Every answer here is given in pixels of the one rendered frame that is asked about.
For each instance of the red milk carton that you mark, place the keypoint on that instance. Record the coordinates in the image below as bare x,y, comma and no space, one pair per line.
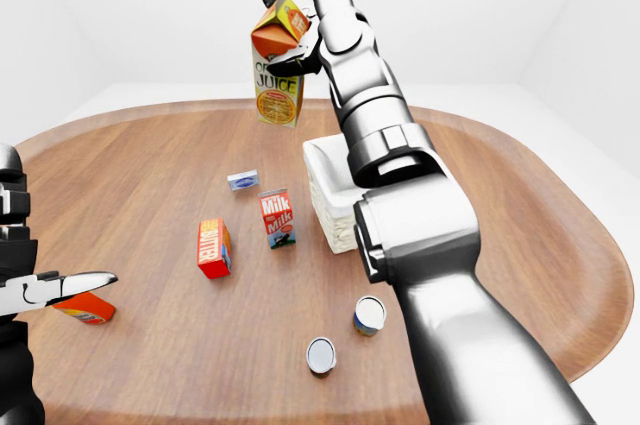
277,220

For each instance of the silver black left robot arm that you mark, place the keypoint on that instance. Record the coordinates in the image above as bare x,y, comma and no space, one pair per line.
15,245

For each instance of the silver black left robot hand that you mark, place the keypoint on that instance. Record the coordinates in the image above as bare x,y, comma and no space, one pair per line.
75,285

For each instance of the white woven basket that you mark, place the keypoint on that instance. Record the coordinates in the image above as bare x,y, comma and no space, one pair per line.
330,195

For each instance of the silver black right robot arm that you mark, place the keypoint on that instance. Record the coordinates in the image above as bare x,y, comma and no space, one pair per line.
420,225

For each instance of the tin with grey label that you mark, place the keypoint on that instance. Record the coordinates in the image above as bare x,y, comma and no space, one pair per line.
321,356

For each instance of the red orange butter box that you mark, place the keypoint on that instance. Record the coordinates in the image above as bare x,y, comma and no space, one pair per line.
212,250

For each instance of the orange juice carton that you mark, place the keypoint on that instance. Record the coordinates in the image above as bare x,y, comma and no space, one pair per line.
277,95

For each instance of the tin with blue yellow label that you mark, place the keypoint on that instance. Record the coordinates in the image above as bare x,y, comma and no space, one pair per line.
370,315

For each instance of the orange lying carton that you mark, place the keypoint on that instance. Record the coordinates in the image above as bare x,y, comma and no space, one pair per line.
87,310

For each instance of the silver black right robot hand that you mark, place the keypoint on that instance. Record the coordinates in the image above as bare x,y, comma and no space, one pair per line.
345,40

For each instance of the small blue white box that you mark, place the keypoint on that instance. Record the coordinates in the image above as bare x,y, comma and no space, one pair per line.
243,180

